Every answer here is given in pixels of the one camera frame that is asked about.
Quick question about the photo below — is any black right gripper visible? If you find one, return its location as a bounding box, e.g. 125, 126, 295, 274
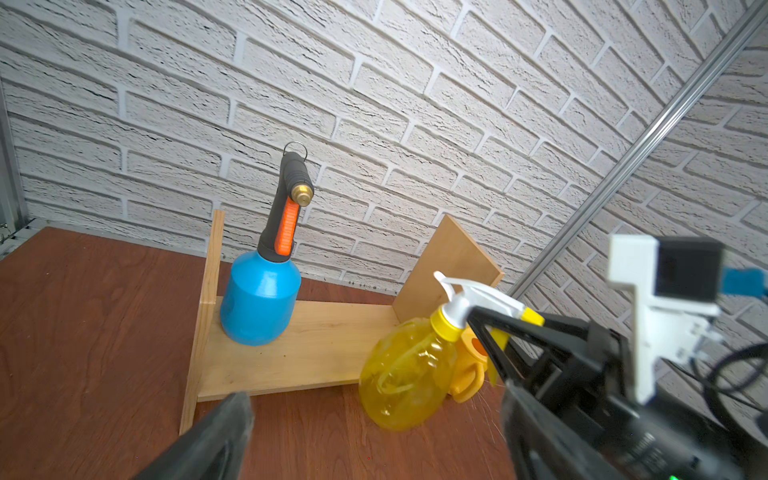
468, 307, 636, 456

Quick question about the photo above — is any blue pressure sprayer bottle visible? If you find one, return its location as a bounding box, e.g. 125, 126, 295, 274
220, 150, 314, 346

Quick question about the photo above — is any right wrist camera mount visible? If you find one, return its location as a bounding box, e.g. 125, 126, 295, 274
607, 233, 768, 406

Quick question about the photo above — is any yellow watering can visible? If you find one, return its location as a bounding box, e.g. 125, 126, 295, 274
449, 327, 499, 403

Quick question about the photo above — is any yellow spray bottle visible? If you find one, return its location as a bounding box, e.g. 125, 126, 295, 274
359, 271, 544, 431

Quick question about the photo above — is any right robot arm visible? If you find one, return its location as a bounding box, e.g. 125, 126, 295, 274
468, 307, 767, 479

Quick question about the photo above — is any wooden shelf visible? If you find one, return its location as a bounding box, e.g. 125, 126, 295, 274
179, 210, 504, 433

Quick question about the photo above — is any right aluminium corner post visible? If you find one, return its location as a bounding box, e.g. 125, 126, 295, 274
509, 1, 767, 297

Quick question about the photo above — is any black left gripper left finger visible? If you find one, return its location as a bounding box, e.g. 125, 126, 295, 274
136, 392, 254, 480

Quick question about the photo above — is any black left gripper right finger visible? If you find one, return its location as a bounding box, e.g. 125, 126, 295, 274
501, 383, 624, 479

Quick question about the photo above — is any aluminium corner post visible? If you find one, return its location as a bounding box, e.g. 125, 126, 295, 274
1, 88, 30, 242
509, 1, 767, 297

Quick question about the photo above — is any left aluminium corner post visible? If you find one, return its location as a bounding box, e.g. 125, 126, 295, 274
1, 88, 30, 242

